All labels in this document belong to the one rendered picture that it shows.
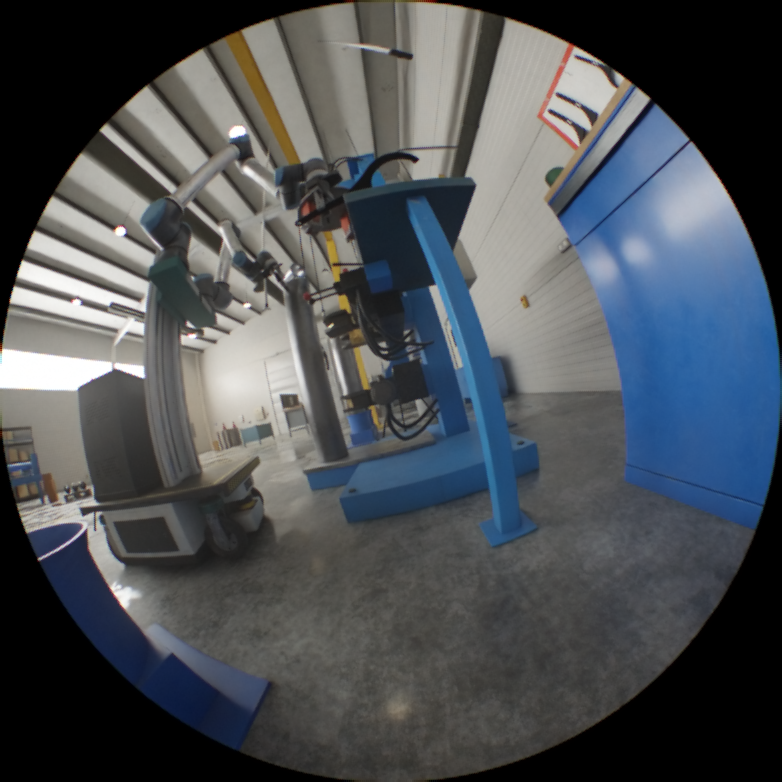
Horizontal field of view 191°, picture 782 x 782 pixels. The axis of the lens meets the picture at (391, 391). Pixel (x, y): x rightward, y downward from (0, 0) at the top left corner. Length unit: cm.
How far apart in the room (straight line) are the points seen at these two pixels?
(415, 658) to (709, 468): 72
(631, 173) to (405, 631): 107
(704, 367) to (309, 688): 96
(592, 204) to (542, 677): 97
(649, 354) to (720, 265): 31
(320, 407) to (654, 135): 185
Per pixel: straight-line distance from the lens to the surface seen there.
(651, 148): 71
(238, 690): 60
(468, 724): 46
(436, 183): 81
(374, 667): 52
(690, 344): 66
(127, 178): 629
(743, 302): 63
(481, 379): 56
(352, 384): 283
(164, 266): 119
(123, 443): 115
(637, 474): 85
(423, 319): 152
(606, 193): 75
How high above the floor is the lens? 45
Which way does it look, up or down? 2 degrees up
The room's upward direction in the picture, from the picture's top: 15 degrees counter-clockwise
